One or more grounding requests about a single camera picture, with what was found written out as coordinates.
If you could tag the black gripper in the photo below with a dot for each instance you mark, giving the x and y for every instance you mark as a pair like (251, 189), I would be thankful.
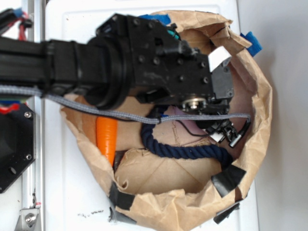
(149, 61)

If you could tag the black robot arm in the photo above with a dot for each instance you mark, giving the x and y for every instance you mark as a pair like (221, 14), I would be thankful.
(70, 73)

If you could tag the blue tape top piece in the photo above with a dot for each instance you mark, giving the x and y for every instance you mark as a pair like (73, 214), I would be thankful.
(163, 18)

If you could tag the blue tape piece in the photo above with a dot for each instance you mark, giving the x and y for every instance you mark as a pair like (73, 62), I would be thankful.
(255, 47)
(163, 18)

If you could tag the white label tag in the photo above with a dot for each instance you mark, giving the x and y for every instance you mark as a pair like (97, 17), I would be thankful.
(220, 56)

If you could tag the orange toy carrot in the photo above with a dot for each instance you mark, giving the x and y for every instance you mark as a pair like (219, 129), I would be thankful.
(106, 136)

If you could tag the blue tape right piece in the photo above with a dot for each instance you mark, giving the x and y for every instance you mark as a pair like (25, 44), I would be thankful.
(255, 47)

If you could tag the brown paper bag bowl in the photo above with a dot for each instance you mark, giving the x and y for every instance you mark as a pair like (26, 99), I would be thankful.
(178, 194)

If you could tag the black tape right piece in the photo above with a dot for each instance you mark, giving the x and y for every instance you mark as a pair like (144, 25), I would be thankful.
(228, 179)

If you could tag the black tape bottom left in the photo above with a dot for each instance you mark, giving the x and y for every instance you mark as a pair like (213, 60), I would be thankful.
(120, 199)

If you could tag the white tray board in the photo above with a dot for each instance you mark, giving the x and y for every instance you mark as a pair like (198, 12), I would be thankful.
(74, 200)

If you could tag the black tape bottom right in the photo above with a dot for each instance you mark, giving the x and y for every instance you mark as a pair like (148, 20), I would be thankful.
(220, 216)

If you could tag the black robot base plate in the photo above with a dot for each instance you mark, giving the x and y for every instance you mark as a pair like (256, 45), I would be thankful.
(16, 145)

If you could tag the aluminium rail frame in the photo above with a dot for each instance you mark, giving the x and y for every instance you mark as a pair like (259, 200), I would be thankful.
(33, 187)

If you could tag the metal corner bracket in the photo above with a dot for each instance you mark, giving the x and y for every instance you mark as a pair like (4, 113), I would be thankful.
(29, 220)

